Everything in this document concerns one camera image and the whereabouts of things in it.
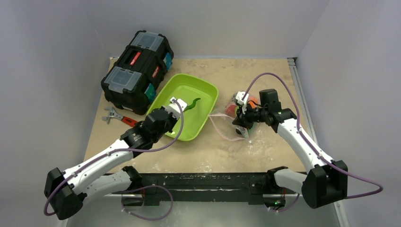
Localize clear zip top bag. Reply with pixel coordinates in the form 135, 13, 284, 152
209, 91, 261, 143

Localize green fake chili pepper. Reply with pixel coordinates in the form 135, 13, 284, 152
184, 97, 201, 112

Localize lime green plastic tray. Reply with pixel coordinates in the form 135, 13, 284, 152
147, 73, 219, 141

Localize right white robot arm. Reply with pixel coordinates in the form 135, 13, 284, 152
232, 89, 348, 209

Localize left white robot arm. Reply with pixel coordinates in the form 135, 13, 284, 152
43, 100, 188, 220

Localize black plastic toolbox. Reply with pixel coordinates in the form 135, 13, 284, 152
101, 30, 174, 115

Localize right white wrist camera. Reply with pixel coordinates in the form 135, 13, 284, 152
234, 91, 249, 114

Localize red handled adjustable wrench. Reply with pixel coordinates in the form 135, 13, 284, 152
102, 106, 138, 127

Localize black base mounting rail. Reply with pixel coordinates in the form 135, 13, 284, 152
121, 172, 294, 208

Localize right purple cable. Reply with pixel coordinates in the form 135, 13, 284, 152
244, 72, 384, 214

